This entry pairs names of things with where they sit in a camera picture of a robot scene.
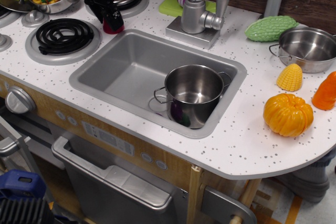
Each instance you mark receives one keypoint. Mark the grey toy sink basin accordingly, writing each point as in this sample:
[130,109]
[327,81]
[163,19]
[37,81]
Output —
[129,72]

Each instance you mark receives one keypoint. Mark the glass pot lid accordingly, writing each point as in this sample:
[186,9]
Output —
[22,6]

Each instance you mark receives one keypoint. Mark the silver oven dial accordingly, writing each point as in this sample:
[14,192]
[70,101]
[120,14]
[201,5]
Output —
[18,101]

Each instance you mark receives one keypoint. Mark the steel pot in sink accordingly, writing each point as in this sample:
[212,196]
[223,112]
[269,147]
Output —
[192,93]

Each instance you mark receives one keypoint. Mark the yellow toy corn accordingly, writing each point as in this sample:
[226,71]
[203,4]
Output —
[290,78]

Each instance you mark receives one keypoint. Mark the orange toy pumpkin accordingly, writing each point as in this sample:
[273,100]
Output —
[287,115]

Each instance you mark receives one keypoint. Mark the orange toy carrot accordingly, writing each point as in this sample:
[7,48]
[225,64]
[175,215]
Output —
[324,98]

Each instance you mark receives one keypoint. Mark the green cutting board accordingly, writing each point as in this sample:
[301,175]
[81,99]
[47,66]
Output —
[172,8]

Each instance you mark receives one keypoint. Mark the blue clamp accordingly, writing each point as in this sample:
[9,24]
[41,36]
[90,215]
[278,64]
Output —
[19,184]

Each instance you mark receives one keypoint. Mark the silver stove knob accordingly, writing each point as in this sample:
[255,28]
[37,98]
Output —
[34,19]

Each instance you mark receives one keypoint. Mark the silver toy faucet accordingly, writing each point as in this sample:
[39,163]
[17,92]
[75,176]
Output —
[196,25]

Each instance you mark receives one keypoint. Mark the green toy bitter gourd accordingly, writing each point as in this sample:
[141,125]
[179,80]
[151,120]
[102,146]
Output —
[269,28]

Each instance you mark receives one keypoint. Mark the dark red toy sweet potato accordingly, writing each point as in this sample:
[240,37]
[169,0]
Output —
[108,30]

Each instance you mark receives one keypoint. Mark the grey oven door handle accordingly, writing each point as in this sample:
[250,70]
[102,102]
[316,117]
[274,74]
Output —
[111,186]

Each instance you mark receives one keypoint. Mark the black coil burner front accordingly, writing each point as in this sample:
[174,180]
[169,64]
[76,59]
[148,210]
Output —
[63,36]

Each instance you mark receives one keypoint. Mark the steel pan on counter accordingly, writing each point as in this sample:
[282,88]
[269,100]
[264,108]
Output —
[310,48]

